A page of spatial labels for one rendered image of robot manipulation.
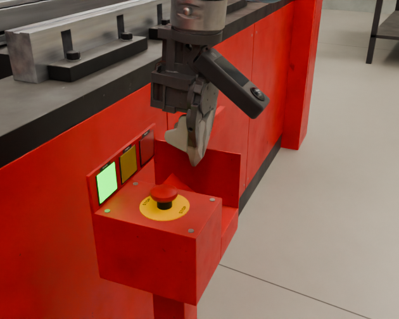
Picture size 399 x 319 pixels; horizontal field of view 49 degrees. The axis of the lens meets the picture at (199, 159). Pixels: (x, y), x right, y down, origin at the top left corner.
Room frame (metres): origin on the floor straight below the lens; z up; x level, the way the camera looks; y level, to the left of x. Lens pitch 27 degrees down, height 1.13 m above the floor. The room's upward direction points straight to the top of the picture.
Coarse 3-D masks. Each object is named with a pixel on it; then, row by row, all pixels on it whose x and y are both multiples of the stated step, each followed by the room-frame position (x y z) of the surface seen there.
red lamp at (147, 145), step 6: (150, 132) 0.68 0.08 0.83; (144, 138) 0.66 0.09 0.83; (150, 138) 0.67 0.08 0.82; (144, 144) 0.65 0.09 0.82; (150, 144) 0.67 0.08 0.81; (144, 150) 0.65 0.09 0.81; (150, 150) 0.67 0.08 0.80; (144, 156) 0.65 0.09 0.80; (150, 156) 0.67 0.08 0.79; (144, 162) 0.65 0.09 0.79
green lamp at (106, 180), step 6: (114, 162) 0.57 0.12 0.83; (108, 168) 0.55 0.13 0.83; (114, 168) 0.57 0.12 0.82; (102, 174) 0.54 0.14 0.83; (108, 174) 0.55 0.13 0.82; (114, 174) 0.57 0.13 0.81; (102, 180) 0.54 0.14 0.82; (108, 180) 0.55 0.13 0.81; (114, 180) 0.56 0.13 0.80; (102, 186) 0.53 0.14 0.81; (108, 186) 0.55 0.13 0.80; (114, 186) 0.56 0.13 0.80; (102, 192) 0.53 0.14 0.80; (108, 192) 0.55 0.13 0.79; (102, 198) 0.53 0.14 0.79
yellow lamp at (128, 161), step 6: (132, 150) 0.62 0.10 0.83; (120, 156) 0.59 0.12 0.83; (126, 156) 0.60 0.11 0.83; (132, 156) 0.62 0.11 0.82; (120, 162) 0.59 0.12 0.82; (126, 162) 0.60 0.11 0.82; (132, 162) 0.62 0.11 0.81; (126, 168) 0.60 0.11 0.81; (132, 168) 0.61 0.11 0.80; (126, 174) 0.60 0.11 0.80
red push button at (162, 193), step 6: (156, 186) 0.54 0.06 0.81; (162, 186) 0.54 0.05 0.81; (168, 186) 0.54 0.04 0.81; (150, 192) 0.53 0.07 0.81; (156, 192) 0.52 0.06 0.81; (162, 192) 0.52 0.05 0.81; (168, 192) 0.52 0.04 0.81; (174, 192) 0.53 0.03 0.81; (156, 198) 0.52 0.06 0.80; (162, 198) 0.51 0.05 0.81; (168, 198) 0.51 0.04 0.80; (174, 198) 0.52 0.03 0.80; (162, 204) 0.52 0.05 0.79; (168, 204) 0.52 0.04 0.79
